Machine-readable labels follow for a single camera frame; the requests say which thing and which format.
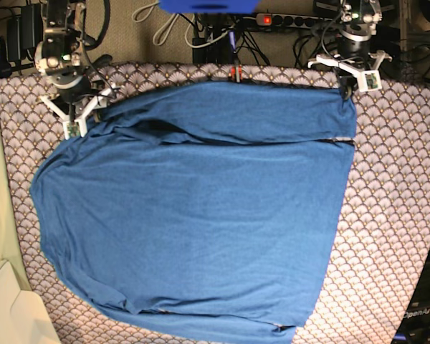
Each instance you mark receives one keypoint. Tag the white power strip red switch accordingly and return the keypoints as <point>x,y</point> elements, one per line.
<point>288,21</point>

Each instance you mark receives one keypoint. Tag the fan-patterned table cloth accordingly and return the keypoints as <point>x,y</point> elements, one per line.
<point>379,252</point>

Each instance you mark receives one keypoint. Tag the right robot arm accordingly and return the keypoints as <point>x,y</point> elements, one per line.
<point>58,56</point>

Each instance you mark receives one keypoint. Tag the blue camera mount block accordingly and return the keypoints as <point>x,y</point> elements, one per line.
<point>209,6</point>

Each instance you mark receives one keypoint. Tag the orange black table clamp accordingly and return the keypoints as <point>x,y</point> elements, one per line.
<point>236,73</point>

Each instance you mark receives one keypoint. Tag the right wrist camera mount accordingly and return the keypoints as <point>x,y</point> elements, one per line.
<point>75,118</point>

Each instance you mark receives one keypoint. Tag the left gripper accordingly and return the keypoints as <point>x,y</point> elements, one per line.
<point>351,46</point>

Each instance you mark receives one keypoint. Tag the black power adapter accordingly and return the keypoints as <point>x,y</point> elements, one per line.
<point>24,33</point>

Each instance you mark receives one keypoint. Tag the blue T-shirt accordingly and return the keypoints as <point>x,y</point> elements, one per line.
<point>206,211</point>

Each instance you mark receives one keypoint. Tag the white plastic bin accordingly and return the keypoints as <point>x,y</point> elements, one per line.
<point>23,316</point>

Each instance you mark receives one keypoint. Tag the black OpenArm box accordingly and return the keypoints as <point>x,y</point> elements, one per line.
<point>415,326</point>

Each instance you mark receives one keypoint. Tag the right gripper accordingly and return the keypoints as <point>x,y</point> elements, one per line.
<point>72,86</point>

